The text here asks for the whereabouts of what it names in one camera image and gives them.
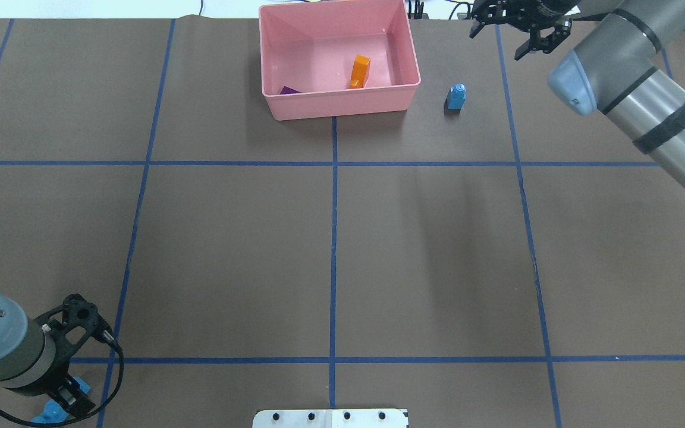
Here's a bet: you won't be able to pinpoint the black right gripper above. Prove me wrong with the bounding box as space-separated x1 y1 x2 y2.
469 1 581 61

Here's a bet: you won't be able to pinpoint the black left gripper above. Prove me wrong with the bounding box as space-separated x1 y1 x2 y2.
40 364 97 419

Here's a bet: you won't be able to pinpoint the long blue toy block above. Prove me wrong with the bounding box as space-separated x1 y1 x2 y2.
31 377 92 425

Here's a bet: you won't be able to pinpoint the small blue toy block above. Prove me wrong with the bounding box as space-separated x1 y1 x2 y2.
445 82 467 111

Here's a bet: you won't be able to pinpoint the orange toy block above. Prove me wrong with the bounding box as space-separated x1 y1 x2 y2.
348 55 372 89

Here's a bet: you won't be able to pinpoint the purple toy block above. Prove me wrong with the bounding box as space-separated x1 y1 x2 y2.
280 86 302 95

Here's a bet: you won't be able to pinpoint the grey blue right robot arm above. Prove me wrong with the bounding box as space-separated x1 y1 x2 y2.
548 1 685 188

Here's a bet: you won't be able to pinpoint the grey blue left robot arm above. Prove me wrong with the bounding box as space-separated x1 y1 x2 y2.
0 294 108 417

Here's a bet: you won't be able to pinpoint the pink plastic box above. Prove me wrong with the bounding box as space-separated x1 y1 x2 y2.
259 0 422 121

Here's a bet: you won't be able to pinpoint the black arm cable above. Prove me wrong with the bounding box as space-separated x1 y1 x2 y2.
0 333 124 427

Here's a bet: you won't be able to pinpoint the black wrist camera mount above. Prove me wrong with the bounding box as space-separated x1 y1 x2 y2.
35 293 120 363

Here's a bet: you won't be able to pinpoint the white pedestal column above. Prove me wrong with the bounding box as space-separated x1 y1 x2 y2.
251 407 410 427

